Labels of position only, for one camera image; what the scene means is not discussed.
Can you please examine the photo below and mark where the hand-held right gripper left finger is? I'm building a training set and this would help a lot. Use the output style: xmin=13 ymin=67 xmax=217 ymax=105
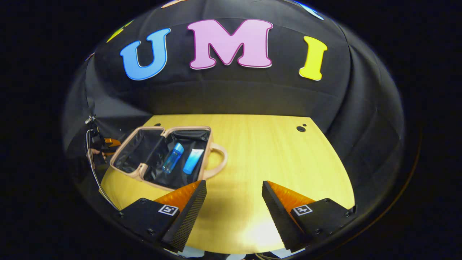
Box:
xmin=119 ymin=180 xmax=207 ymax=252

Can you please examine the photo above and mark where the blue skincare bottle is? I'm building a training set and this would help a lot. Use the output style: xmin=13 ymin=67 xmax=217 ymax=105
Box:
xmin=162 ymin=142 xmax=184 ymax=174

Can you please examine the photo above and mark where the blue skincare tube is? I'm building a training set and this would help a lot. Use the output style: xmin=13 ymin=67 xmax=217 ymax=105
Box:
xmin=182 ymin=149 xmax=205 ymax=175

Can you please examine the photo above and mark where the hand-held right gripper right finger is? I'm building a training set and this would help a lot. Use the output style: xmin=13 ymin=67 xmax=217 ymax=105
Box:
xmin=262 ymin=181 xmax=357 ymax=252

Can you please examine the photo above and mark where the black cable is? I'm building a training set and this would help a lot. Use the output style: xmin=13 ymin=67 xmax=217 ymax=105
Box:
xmin=86 ymin=130 xmax=119 ymax=211

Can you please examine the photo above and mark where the pink suitcase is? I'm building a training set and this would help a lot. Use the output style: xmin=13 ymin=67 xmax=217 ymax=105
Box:
xmin=109 ymin=126 xmax=228 ymax=192

